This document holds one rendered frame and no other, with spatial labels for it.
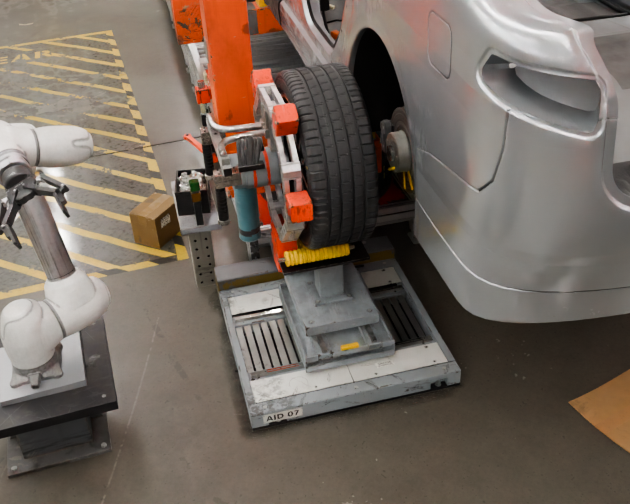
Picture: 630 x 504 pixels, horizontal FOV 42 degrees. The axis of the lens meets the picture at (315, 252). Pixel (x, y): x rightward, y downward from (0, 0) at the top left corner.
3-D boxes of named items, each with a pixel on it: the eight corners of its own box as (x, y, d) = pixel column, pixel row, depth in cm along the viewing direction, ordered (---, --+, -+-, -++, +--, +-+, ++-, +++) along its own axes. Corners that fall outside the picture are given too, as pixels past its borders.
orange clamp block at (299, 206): (307, 207, 278) (314, 220, 271) (285, 211, 276) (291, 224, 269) (306, 189, 274) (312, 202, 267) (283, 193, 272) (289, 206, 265)
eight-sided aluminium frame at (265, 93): (308, 264, 291) (298, 126, 260) (290, 267, 290) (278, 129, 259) (276, 191, 335) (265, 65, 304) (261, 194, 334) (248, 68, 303)
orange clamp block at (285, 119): (297, 134, 271) (299, 120, 263) (274, 137, 270) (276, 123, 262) (293, 116, 274) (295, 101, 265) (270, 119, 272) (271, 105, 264)
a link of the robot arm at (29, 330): (2, 354, 289) (-18, 307, 276) (48, 329, 298) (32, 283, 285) (22, 377, 278) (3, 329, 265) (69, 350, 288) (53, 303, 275)
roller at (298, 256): (356, 256, 310) (356, 244, 307) (281, 271, 305) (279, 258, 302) (352, 248, 315) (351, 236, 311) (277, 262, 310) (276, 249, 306)
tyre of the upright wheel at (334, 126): (365, 56, 263) (321, 66, 327) (294, 66, 259) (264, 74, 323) (390, 253, 277) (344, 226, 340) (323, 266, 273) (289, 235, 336)
